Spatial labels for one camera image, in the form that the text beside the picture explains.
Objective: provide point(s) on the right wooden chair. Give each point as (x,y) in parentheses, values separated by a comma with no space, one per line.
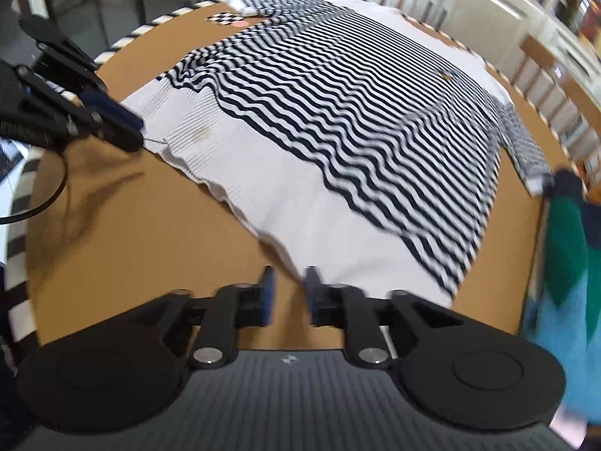
(569,109)

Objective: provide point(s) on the striped white navy sweater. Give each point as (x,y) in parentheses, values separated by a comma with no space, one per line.
(347,140)

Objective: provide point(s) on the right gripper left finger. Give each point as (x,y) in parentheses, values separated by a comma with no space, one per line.
(233,307)

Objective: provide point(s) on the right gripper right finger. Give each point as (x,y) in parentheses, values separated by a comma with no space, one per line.
(348,309)

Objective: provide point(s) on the white sideboard cabinet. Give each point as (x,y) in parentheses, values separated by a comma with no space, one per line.
(495,28)

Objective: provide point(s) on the green blue knit sweater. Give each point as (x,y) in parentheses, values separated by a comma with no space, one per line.
(565,317)

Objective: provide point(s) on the checkerboard calibration marker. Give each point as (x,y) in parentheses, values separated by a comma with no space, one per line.
(226,19)

